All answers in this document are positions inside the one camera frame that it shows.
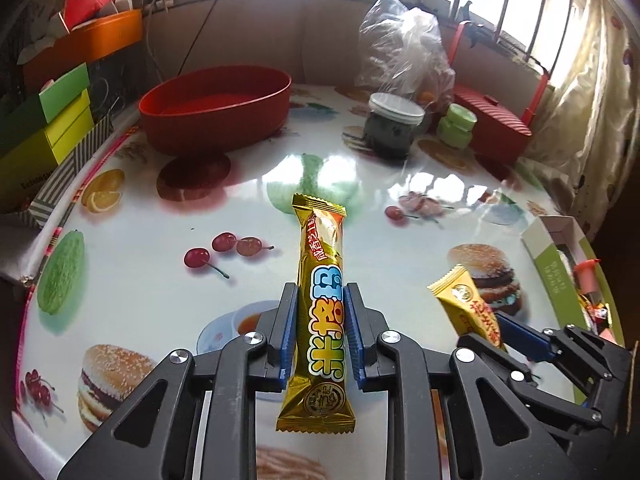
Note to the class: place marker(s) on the red oval bowl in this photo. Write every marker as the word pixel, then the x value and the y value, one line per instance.
pixel 216 110

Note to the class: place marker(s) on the clear plastic bag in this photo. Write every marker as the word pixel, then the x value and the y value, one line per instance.
pixel 401 53

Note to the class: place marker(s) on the dark jar white lid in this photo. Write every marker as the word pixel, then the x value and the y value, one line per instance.
pixel 391 125

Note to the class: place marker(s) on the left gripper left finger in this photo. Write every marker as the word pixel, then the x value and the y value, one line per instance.
pixel 279 328

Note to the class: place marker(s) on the patterned beige curtain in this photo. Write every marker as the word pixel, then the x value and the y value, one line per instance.
pixel 586 135

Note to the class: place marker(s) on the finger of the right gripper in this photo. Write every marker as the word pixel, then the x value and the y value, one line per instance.
pixel 536 346
pixel 501 363

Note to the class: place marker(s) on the gold peanut crisp snack bar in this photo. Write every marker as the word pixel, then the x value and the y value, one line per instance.
pixel 467 311

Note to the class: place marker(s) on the red lid pink jelly cup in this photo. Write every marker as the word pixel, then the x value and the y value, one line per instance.
pixel 586 276

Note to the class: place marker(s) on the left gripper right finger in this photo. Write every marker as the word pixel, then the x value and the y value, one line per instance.
pixel 363 326

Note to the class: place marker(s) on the yellow-green box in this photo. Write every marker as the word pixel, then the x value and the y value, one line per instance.
pixel 26 167

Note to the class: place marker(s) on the green white cardboard box tray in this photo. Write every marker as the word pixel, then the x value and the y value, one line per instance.
pixel 556 244

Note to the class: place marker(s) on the orange box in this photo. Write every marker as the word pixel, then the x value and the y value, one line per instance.
pixel 87 44

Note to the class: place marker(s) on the long gold rice bar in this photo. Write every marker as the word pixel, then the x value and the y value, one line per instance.
pixel 315 400

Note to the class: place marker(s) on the green lidded small jar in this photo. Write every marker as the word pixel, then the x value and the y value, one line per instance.
pixel 456 126

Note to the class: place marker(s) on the red black packet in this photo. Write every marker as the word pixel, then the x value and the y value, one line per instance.
pixel 596 314

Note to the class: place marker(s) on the red basket with handle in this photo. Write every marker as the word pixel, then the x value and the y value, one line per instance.
pixel 499 134

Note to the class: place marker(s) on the green box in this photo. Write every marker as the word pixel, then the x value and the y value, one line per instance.
pixel 41 109

